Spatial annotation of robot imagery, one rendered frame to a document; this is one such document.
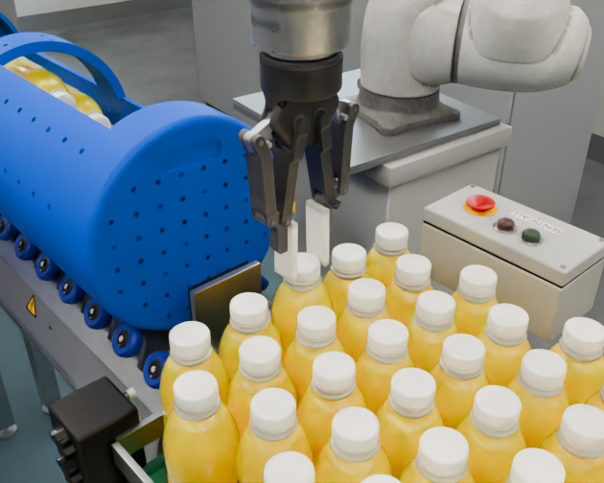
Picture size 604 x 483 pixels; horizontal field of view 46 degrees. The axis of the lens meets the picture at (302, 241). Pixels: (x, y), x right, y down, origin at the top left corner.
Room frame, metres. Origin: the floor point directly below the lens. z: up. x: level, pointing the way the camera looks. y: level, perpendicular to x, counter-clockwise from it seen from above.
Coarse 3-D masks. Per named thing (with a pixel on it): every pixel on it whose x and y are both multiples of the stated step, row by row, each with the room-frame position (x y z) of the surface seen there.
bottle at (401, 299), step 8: (392, 288) 0.65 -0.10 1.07; (400, 288) 0.64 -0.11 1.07; (408, 288) 0.63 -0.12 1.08; (416, 288) 0.63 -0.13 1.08; (424, 288) 0.63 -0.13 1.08; (432, 288) 0.65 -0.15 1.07; (392, 296) 0.64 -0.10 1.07; (400, 296) 0.63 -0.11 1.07; (408, 296) 0.63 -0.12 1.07; (416, 296) 0.63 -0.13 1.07; (392, 304) 0.63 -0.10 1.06; (400, 304) 0.63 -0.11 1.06; (408, 304) 0.63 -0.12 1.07; (392, 312) 0.63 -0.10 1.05; (400, 312) 0.62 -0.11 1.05; (408, 312) 0.62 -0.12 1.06; (400, 320) 0.62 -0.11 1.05; (408, 320) 0.62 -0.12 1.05
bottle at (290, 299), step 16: (288, 288) 0.62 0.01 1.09; (304, 288) 0.61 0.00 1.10; (320, 288) 0.62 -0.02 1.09; (272, 304) 0.62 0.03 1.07; (288, 304) 0.60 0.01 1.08; (304, 304) 0.60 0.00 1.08; (320, 304) 0.61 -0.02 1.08; (272, 320) 0.61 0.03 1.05; (288, 320) 0.60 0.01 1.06; (288, 336) 0.60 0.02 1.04
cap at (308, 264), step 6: (300, 258) 0.63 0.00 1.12; (306, 258) 0.63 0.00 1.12; (312, 258) 0.63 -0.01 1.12; (300, 264) 0.62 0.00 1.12; (306, 264) 0.62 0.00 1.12; (312, 264) 0.62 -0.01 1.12; (318, 264) 0.62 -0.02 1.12; (300, 270) 0.61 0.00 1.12; (306, 270) 0.61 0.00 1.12; (312, 270) 0.61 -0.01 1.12; (318, 270) 0.62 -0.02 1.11; (300, 276) 0.61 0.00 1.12; (306, 276) 0.61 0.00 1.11; (312, 276) 0.61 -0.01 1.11; (318, 276) 0.62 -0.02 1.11; (294, 282) 0.61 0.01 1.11; (300, 282) 0.61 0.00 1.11; (306, 282) 0.61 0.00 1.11; (312, 282) 0.61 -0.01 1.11
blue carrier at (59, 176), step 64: (0, 64) 1.01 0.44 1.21; (0, 128) 0.86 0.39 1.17; (64, 128) 0.78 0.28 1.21; (128, 128) 0.74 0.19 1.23; (192, 128) 0.75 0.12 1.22; (0, 192) 0.83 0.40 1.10; (64, 192) 0.71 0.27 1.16; (128, 192) 0.69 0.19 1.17; (192, 192) 0.74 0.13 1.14; (64, 256) 0.69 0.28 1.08; (128, 256) 0.68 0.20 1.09; (192, 256) 0.74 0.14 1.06; (256, 256) 0.80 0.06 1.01; (128, 320) 0.67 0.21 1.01
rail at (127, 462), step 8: (112, 448) 0.50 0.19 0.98; (120, 448) 0.50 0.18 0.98; (120, 456) 0.49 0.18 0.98; (128, 456) 0.49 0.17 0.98; (120, 464) 0.49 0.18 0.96; (128, 464) 0.48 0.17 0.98; (136, 464) 0.48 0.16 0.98; (128, 472) 0.48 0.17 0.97; (136, 472) 0.47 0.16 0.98; (144, 472) 0.47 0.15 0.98; (128, 480) 0.48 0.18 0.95; (136, 480) 0.47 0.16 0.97; (144, 480) 0.46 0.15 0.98
